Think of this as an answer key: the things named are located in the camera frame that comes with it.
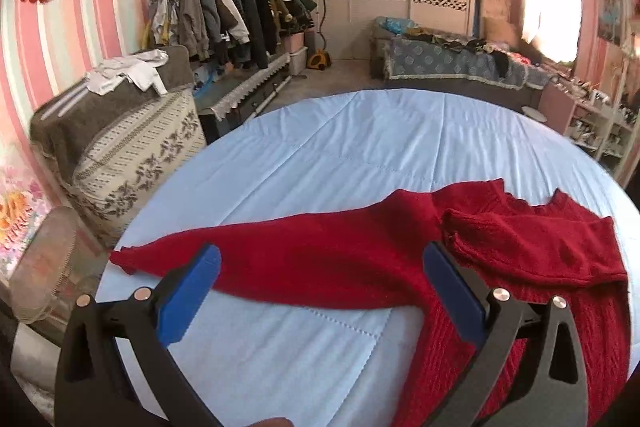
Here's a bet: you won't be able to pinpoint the low bench with lace cloth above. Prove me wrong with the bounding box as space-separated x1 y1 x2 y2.
194 54 293 142

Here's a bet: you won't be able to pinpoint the floral wall sticker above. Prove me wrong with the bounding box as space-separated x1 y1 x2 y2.
0 162 47 260

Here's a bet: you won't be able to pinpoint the red knit sweater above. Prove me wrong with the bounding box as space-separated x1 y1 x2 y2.
109 178 632 427

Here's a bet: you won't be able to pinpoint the white storage box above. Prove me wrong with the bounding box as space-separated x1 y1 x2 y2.
287 46 309 76

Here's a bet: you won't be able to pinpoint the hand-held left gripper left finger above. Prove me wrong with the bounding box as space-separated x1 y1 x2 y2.
54 243 223 427

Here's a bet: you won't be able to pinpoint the pink cabinet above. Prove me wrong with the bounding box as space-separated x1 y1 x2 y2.
541 82 577 136

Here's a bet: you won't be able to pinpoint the patterned grey beige cushion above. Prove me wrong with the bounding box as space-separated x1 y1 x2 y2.
65 89 208 248

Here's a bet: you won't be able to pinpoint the white clothes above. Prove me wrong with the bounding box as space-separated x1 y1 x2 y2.
84 49 170 96

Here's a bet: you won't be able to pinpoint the electric fan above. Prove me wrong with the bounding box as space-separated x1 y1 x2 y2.
10 206 101 340

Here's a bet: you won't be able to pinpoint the sofa with blue cover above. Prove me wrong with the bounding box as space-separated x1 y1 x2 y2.
370 17 552 96

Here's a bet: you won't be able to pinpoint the garment steamer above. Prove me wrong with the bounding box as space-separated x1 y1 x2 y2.
306 0 335 72

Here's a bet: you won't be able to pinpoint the pile of clothes on sofa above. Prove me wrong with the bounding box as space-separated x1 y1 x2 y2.
400 27 512 76

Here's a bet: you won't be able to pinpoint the wall poster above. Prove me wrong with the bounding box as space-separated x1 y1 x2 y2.
597 0 625 44

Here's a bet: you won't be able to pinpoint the white shelf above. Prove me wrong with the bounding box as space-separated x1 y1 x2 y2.
564 72 640 184

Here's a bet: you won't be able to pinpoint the row of hanging clothes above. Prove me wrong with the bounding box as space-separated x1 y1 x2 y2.
142 0 318 70

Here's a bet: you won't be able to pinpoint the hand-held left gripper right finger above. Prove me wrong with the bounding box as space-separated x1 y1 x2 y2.
421 240 590 427

